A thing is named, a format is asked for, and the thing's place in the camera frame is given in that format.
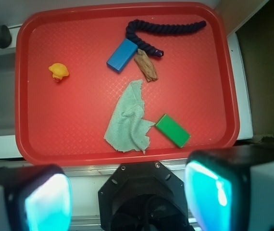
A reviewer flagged light green cloth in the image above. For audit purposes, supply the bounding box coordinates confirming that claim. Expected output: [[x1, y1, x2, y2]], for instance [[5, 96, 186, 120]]
[[104, 79, 155, 153]]

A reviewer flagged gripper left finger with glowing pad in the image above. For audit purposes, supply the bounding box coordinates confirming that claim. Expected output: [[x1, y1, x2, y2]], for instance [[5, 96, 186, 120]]
[[0, 165, 73, 231]]

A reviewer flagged green rectangular block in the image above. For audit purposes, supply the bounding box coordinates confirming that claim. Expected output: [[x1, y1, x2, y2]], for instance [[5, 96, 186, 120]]
[[155, 114, 191, 148]]

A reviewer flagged red plastic tray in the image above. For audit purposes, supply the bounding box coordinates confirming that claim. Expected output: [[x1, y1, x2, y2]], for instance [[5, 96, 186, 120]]
[[15, 2, 240, 166]]

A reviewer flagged yellow rubber duck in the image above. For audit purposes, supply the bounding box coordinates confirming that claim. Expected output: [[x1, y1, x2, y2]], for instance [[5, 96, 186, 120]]
[[48, 63, 69, 81]]

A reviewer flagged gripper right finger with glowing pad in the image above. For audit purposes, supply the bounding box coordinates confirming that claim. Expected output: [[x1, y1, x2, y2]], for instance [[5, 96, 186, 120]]
[[184, 144, 274, 231]]

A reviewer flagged brown wood piece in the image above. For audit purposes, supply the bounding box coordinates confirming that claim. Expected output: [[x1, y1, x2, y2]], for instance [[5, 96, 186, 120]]
[[134, 49, 158, 82]]

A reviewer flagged blue rectangular block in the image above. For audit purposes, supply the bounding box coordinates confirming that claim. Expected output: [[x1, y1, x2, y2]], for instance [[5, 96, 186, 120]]
[[106, 39, 138, 73]]

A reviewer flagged dark navy twisted rope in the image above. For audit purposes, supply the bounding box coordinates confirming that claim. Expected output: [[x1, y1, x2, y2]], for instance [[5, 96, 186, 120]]
[[125, 20, 207, 58]]

